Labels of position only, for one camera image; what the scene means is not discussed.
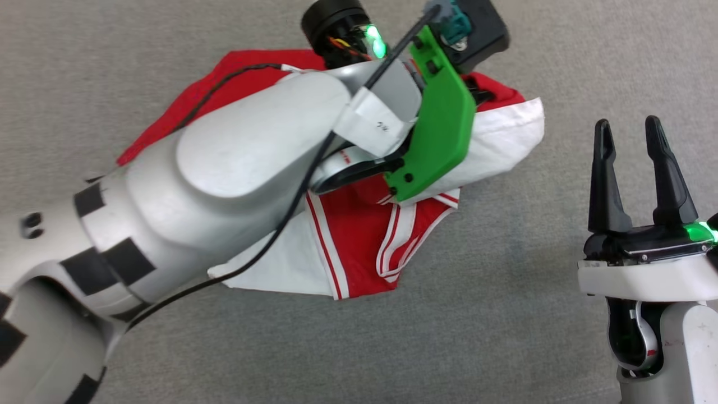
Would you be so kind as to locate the red and white garment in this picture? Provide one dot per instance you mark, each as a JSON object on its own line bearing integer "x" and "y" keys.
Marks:
{"x": 359, "y": 241}

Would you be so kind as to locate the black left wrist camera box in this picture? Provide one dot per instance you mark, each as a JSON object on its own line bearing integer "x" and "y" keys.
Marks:
{"x": 482, "y": 31}

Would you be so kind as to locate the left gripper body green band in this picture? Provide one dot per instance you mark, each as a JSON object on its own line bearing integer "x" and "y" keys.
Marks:
{"x": 440, "y": 129}

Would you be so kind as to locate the grey fabric sofa seat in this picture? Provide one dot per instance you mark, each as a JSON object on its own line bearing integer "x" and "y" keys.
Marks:
{"x": 505, "y": 336}

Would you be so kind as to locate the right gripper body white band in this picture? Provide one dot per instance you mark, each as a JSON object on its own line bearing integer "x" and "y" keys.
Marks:
{"x": 645, "y": 275}

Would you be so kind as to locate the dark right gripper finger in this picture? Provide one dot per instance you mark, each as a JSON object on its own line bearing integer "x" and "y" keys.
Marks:
{"x": 604, "y": 191}
{"x": 670, "y": 191}

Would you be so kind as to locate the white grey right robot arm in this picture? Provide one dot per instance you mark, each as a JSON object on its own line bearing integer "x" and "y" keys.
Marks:
{"x": 687, "y": 348}

